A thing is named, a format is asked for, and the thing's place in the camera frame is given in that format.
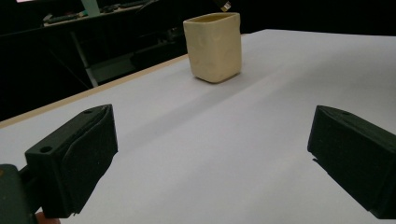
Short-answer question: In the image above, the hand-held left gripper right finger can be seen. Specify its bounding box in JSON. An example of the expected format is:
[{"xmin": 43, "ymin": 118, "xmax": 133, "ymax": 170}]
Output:
[{"xmin": 307, "ymin": 105, "xmax": 396, "ymax": 220}]

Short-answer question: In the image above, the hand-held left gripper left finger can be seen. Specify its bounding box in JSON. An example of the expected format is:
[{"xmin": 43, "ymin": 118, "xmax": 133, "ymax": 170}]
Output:
[{"xmin": 24, "ymin": 104, "xmax": 120, "ymax": 218}]

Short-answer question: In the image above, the cream square cup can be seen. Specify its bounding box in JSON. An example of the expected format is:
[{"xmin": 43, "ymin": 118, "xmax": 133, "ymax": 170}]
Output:
[{"xmin": 182, "ymin": 12, "xmax": 243, "ymax": 84}]

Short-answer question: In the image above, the grey metal stand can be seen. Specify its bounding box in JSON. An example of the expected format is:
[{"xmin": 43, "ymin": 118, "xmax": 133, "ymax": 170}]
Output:
[{"xmin": 69, "ymin": 29, "xmax": 136, "ymax": 88}]

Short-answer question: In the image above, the cluttered background table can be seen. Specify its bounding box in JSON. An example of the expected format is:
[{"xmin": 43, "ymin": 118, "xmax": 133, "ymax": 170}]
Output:
[{"xmin": 41, "ymin": 0, "xmax": 157, "ymax": 27}]

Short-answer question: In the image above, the pale green board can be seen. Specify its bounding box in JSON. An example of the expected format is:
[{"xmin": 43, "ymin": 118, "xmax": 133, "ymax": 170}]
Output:
[{"xmin": 79, "ymin": 0, "xmax": 101, "ymax": 17}]

